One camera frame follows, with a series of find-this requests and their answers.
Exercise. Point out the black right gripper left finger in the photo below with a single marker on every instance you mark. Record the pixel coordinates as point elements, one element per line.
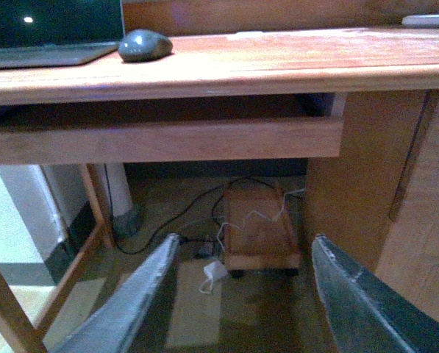
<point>112,328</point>

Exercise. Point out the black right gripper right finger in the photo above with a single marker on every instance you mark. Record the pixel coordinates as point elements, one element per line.
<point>364,314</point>

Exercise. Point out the dark grey computer mouse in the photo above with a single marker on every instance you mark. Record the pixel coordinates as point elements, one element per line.
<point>142,45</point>

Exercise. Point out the white power adapter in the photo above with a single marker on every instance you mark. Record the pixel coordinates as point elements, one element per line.
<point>214,272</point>

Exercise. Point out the white pipe with grey base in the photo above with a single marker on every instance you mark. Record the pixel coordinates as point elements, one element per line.
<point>126,214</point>

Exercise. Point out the wooden desk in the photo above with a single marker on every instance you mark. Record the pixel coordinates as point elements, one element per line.
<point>378,199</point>

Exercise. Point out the wooden rolling cpu stand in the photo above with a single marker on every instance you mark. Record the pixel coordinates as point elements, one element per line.
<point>258,233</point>

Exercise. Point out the wooden pull-out keyboard tray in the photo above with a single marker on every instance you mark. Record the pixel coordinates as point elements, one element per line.
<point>174,130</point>

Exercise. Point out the white flat object on desk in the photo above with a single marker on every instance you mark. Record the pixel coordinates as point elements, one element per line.
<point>421,21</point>

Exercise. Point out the grey open laptop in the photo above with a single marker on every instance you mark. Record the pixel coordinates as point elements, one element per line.
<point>58,33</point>

